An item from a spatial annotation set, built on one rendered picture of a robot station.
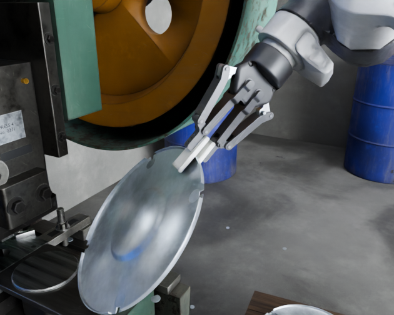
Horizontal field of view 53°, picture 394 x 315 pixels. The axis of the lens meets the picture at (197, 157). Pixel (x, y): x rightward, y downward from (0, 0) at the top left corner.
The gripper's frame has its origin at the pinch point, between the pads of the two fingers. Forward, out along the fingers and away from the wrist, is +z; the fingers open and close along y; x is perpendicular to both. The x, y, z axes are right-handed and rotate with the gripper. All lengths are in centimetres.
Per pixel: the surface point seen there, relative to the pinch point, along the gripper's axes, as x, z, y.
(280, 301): -31, 19, -79
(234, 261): -98, 30, -117
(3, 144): -18.5, 19.8, 20.0
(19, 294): -11.2, 39.5, 2.9
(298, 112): -249, -95, -204
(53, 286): -10.3, 35.1, -1.0
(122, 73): -44.4, -4.1, 5.1
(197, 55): -24.2, -16.4, 0.8
